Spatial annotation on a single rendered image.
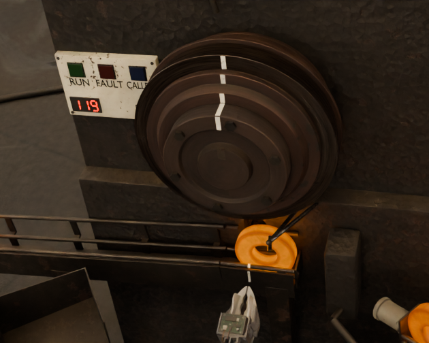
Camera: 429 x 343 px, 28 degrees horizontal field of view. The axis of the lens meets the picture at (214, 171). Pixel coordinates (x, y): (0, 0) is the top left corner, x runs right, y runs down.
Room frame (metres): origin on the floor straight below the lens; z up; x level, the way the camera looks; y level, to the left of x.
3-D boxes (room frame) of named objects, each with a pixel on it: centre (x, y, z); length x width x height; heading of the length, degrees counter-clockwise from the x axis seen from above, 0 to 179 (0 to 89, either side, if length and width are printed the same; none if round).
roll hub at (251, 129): (1.46, -0.03, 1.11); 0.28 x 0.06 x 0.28; 70
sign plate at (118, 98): (1.77, 0.22, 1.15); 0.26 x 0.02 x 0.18; 70
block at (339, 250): (1.48, -0.29, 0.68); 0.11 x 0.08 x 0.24; 160
